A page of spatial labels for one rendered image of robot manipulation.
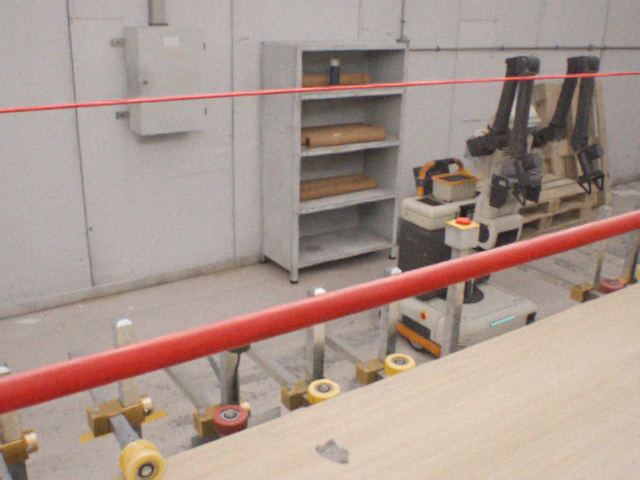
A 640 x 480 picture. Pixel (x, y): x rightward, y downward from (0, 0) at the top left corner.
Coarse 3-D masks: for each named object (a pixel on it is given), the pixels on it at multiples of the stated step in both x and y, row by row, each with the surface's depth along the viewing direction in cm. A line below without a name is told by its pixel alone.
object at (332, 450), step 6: (318, 444) 144; (330, 444) 144; (336, 444) 144; (318, 450) 142; (324, 450) 142; (330, 450) 142; (336, 450) 143; (342, 450) 142; (324, 456) 141; (330, 456) 141; (336, 456) 140; (342, 456) 140; (336, 462) 140; (342, 462) 139
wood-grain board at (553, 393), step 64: (576, 320) 206; (384, 384) 169; (448, 384) 170; (512, 384) 171; (576, 384) 171; (256, 448) 144; (384, 448) 145; (448, 448) 145; (512, 448) 146; (576, 448) 146
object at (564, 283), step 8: (528, 264) 264; (528, 272) 263; (536, 272) 259; (544, 272) 257; (552, 280) 254; (560, 280) 250; (568, 280) 250; (568, 288) 248; (592, 296) 240; (600, 296) 237
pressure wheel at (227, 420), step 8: (224, 408) 156; (232, 408) 156; (240, 408) 156; (216, 416) 153; (224, 416) 154; (232, 416) 153; (240, 416) 153; (216, 424) 152; (224, 424) 151; (232, 424) 151; (240, 424) 152; (216, 432) 153; (224, 432) 151; (232, 432) 151
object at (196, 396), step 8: (168, 368) 181; (176, 368) 181; (176, 376) 177; (184, 376) 177; (176, 384) 178; (184, 384) 173; (192, 384) 174; (184, 392) 174; (192, 392) 170; (200, 392) 170; (192, 400) 170; (200, 400) 167; (208, 400) 167; (200, 408) 166
